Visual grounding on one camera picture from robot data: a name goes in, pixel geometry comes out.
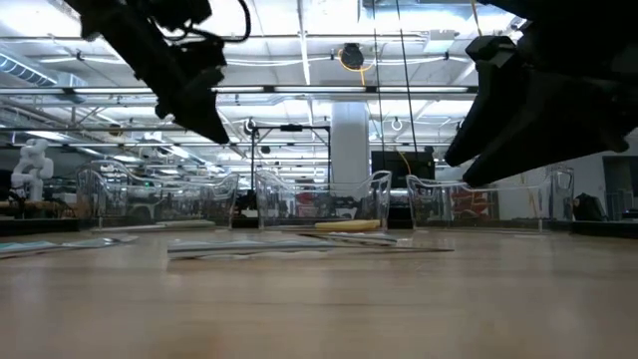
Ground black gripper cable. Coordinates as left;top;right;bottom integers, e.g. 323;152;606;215
161;0;252;45

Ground silver ventilation duct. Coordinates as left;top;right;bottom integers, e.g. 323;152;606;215
0;52;89;90

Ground white column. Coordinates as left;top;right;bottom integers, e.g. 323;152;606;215
330;102;372;221

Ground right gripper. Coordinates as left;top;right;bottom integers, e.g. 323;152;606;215
443;14;638;188

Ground clear plastic bin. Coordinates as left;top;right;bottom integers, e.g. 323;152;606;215
406;164;575;233
77;160;240;233
252;169;393;233

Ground long ceiling light bar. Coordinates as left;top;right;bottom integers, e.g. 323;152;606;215
0;86;479;97

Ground black gantry frame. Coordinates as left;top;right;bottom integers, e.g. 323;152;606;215
249;124;333;213

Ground black hanging cable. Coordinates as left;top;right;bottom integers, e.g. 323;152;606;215
372;0;386;154
395;0;419;154

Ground teal patterned handle utensil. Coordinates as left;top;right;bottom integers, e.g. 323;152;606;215
60;234;140;250
298;230;401;246

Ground black ceiling cable reel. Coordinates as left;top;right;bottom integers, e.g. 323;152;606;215
339;42;366;72

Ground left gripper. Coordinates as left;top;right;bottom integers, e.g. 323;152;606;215
114;19;231;146

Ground white humanoid robot figure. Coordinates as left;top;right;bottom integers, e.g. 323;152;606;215
10;138;55;204

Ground silver knife blade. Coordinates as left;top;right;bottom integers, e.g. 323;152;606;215
166;239;456;261

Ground teal and white packet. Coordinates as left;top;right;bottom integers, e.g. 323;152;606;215
0;240;60;259

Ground black monitor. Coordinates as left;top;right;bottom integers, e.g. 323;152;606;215
370;150;437;190

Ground yellow handled utensil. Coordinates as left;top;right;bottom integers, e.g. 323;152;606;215
313;219;383;232

